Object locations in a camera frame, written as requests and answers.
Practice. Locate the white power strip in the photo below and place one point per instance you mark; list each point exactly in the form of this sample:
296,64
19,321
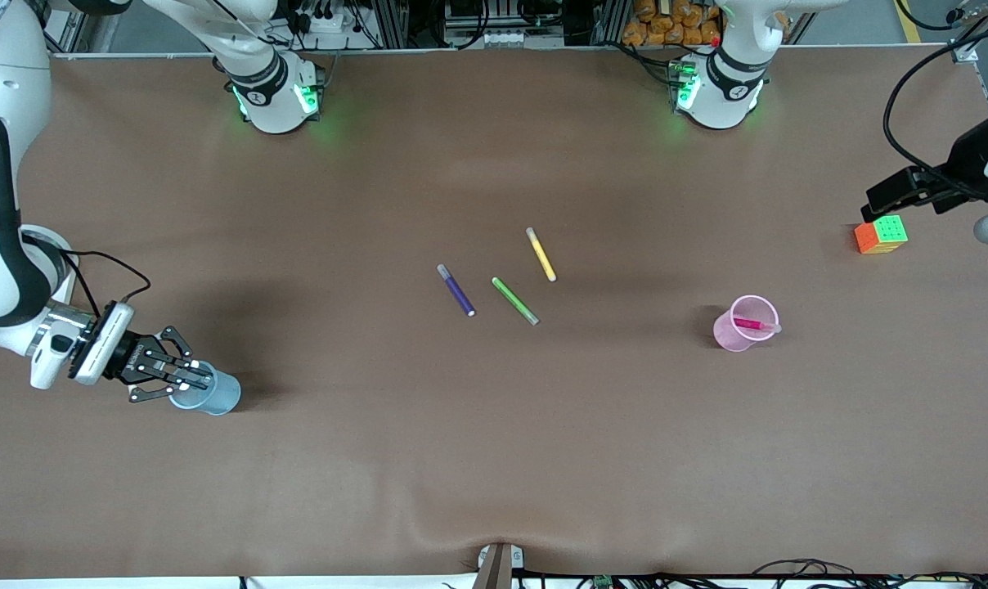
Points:
330,23

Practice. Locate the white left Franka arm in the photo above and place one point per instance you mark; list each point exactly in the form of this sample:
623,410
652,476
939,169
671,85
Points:
719,90

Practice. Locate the yellow marker with clear cap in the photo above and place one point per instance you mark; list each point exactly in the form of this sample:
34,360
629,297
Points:
541,255

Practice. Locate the pink marker with clear cap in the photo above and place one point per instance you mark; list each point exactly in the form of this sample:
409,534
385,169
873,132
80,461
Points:
752,324

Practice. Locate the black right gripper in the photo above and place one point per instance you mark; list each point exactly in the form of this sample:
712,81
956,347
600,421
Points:
131,360

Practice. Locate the pink plastic cup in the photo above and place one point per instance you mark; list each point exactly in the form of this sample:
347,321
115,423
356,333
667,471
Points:
727,335

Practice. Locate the purple marker with clear cap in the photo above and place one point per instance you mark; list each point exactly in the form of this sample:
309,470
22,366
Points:
457,293

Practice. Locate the small green circuit board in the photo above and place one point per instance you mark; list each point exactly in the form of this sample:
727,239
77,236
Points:
602,582

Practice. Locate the white terminal block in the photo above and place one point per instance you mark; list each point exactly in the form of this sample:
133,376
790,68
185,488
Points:
504,38

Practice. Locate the brown table cover mat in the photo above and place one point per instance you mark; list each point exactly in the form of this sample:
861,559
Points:
543,450

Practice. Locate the metal bracket with brown post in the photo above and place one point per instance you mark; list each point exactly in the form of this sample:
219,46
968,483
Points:
494,568

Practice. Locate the multicoloured puzzle cube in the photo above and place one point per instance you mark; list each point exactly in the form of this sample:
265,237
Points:
886,233

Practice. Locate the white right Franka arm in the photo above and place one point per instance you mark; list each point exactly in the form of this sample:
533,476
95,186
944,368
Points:
11,74

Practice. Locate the green marker with clear cap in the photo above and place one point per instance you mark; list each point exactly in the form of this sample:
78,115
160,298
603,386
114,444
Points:
512,298

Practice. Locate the silver aluminium frame post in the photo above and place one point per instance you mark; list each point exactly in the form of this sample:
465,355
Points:
613,20
392,20

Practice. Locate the blue plastic cup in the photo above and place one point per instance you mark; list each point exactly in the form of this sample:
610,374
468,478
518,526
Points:
224,397

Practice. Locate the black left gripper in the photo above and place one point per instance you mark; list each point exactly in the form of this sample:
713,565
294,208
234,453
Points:
967,160

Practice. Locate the orange packaged snacks pile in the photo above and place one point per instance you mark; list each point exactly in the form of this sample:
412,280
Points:
666,20

